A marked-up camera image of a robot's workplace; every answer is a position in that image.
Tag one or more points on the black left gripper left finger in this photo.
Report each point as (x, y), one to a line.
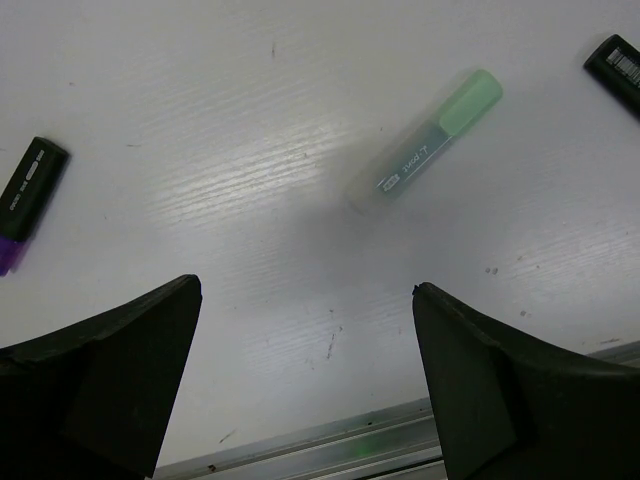
(93, 400)

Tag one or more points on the aluminium table edge rail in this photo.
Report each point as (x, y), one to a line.
(347, 407)

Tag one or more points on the black purple-capped highlighter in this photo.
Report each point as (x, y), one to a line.
(26, 197)

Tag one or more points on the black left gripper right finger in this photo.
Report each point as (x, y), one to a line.
(508, 405)

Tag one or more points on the black yellow-capped highlighter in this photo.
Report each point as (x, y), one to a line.
(614, 65)

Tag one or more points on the pastel green translucent highlighter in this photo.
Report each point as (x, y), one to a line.
(388, 176)

